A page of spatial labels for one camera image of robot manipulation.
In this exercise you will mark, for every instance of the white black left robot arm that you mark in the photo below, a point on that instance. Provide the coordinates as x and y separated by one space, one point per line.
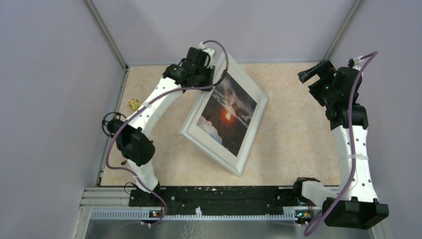
133 134

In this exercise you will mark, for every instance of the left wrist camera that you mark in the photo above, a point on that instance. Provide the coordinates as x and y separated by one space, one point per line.
209 51

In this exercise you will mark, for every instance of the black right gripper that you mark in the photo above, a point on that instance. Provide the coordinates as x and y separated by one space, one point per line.
305 75

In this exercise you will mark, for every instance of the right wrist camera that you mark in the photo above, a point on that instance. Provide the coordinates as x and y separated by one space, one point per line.
355 63

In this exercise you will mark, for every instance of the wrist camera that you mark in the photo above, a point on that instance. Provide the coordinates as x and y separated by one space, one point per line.
355 63
209 51

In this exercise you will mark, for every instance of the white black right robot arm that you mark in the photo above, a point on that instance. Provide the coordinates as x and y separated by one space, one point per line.
356 205

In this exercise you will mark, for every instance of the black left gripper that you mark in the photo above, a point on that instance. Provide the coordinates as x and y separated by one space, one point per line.
210 72

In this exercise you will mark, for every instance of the white picture frame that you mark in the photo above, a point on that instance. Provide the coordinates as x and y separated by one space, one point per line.
234 164

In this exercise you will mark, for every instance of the black microphone on tripod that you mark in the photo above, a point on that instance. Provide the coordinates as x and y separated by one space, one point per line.
108 122

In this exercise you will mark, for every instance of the yellow small block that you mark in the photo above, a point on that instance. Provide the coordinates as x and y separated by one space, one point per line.
134 104

